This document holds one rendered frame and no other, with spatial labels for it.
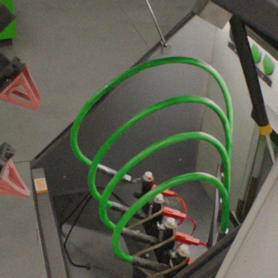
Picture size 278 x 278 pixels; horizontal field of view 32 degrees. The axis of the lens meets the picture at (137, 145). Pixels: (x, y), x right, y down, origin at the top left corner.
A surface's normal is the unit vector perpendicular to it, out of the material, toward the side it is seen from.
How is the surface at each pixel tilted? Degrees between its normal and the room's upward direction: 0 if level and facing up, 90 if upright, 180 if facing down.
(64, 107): 0
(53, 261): 0
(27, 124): 0
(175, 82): 90
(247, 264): 76
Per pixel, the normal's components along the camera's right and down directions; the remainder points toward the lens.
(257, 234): -0.92, -0.07
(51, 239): 0.04, -0.81
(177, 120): 0.28, 0.57
